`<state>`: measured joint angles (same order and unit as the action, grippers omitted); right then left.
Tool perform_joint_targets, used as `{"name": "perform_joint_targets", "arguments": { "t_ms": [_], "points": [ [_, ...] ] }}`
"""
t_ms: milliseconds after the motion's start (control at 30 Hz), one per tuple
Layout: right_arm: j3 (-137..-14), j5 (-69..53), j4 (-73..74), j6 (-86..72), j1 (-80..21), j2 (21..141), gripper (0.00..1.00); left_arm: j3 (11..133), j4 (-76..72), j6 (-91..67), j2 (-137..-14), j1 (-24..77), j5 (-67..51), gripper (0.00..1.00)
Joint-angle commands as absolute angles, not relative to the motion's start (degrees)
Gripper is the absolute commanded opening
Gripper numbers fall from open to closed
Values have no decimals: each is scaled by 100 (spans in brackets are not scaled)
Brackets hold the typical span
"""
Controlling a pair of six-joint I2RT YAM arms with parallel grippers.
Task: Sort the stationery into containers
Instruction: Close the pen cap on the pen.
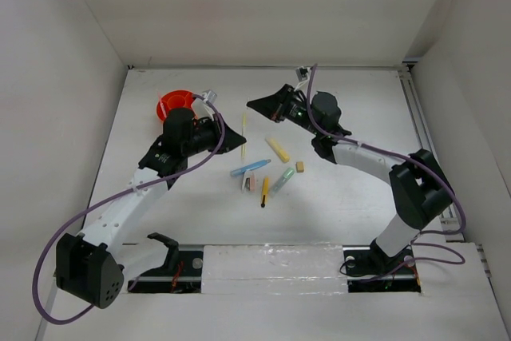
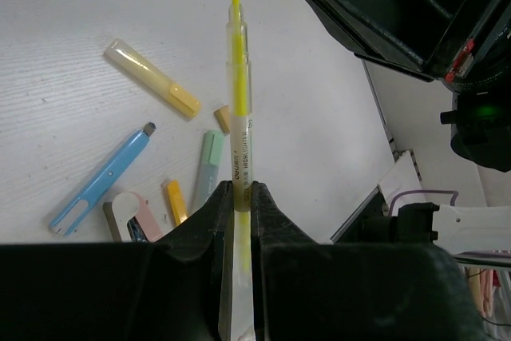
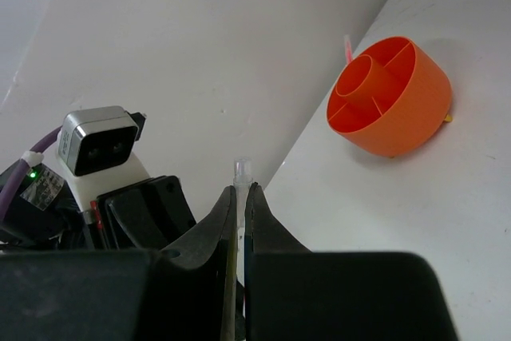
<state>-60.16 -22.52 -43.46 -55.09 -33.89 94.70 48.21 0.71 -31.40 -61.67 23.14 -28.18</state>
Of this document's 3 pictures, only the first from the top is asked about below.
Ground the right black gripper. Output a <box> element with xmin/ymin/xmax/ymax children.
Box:
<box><xmin>248</xmin><ymin>84</ymin><xmax>322</xmax><ymax>137</ymax></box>

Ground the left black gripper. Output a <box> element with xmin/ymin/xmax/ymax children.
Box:
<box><xmin>182</xmin><ymin>113</ymin><xmax>245</xmax><ymax>157</ymax></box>

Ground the pale yellow pen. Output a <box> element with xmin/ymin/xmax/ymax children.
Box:
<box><xmin>240</xmin><ymin>112</ymin><xmax>247</xmax><ymax>161</ymax></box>

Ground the pink pen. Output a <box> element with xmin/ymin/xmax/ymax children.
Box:
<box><xmin>157</xmin><ymin>93</ymin><xmax>167</xmax><ymax>121</ymax></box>

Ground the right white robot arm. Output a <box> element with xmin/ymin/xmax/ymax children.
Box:
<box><xmin>247</xmin><ymin>85</ymin><xmax>454</xmax><ymax>277</ymax></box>

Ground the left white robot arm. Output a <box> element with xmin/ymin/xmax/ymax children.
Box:
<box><xmin>56</xmin><ymin>108</ymin><xmax>246</xmax><ymax>309</ymax></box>

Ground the orange round divided container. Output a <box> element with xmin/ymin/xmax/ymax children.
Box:
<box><xmin>156</xmin><ymin>90</ymin><xmax>194</xmax><ymax>122</ymax></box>

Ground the yellow highlighter marker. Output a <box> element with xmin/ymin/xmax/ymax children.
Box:
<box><xmin>265</xmin><ymin>137</ymin><xmax>291</xmax><ymax>163</ymax></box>

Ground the tan eraser block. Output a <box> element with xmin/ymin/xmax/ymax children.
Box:
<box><xmin>295</xmin><ymin>161</ymin><xmax>304</xmax><ymax>173</ymax></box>

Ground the green highlighter marker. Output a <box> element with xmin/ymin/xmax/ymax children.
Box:
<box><xmin>270</xmin><ymin>168</ymin><xmax>295</xmax><ymax>195</ymax></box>

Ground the blue pen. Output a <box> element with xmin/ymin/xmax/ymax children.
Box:
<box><xmin>230</xmin><ymin>159</ymin><xmax>271</xmax><ymax>177</ymax></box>

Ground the yellow black-tipped pen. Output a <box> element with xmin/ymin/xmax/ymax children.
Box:
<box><xmin>260</xmin><ymin>176</ymin><xmax>270</xmax><ymax>208</ymax></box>

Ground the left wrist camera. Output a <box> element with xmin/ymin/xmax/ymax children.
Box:
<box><xmin>191</xmin><ymin>89</ymin><xmax>217</xmax><ymax>119</ymax></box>

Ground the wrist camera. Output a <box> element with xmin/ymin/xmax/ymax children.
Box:
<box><xmin>191</xmin><ymin>89</ymin><xmax>217</xmax><ymax>119</ymax></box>
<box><xmin>295</xmin><ymin>66</ymin><xmax>311</xmax><ymax>90</ymax></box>

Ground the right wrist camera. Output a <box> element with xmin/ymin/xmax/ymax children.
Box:
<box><xmin>295</xmin><ymin>66</ymin><xmax>311</xmax><ymax>90</ymax></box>

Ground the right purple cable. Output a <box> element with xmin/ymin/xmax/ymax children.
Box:
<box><xmin>305</xmin><ymin>63</ymin><xmax>468</xmax><ymax>282</ymax></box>

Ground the purple cable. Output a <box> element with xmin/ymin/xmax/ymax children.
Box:
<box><xmin>31</xmin><ymin>93</ymin><xmax>224</xmax><ymax>324</ymax></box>
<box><xmin>305</xmin><ymin>63</ymin><xmax>468</xmax><ymax>282</ymax></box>

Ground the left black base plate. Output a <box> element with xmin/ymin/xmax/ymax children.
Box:
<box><xmin>127</xmin><ymin>245</ymin><xmax>204</xmax><ymax>294</ymax></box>

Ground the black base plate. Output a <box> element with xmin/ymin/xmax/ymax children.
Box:
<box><xmin>339</xmin><ymin>246</ymin><xmax>422</xmax><ymax>293</ymax></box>
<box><xmin>127</xmin><ymin>245</ymin><xmax>204</xmax><ymax>294</ymax></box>

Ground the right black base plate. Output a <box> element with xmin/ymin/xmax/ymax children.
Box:
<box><xmin>339</xmin><ymin>246</ymin><xmax>422</xmax><ymax>293</ymax></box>

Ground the aluminium rail frame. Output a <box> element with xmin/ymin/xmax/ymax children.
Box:
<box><xmin>401</xmin><ymin>60</ymin><xmax>490</xmax><ymax>278</ymax></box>

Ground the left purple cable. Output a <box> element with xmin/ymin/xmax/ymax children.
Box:
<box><xmin>31</xmin><ymin>93</ymin><xmax>224</xmax><ymax>324</ymax></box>

